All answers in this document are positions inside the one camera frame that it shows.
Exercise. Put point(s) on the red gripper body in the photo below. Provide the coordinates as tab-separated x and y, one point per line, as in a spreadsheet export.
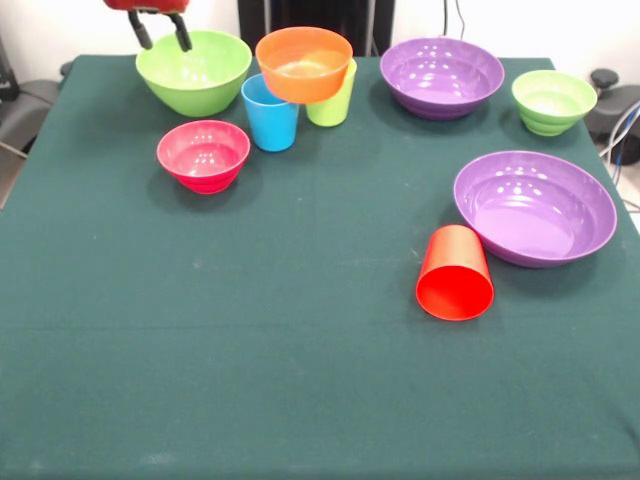
150	4

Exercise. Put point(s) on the large green bowl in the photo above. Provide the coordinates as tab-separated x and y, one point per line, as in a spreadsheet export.
195	90

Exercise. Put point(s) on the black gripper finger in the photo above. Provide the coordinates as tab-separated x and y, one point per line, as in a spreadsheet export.
142	31
183	32

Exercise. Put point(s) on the pink bowl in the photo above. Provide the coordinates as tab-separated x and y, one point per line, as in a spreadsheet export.
205	170

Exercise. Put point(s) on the small green bowl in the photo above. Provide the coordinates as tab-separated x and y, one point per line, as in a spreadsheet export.
552	107

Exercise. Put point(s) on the purple bowl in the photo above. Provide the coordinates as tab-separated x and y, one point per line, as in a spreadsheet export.
535	215
440	75

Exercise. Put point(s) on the yellow-green cup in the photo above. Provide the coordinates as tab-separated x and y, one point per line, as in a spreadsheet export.
332	110

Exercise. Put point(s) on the red cup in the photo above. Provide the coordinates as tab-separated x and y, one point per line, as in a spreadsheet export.
455	295

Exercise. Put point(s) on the blue cup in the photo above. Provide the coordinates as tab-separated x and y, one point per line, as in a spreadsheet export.
270	127

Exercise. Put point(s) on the dark green tablecloth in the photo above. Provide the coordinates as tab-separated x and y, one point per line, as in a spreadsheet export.
300	375

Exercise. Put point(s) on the orange bowl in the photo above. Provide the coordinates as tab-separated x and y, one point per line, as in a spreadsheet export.
305	82

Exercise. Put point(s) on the black chair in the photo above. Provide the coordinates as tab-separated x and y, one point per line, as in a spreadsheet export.
617	107
25	112

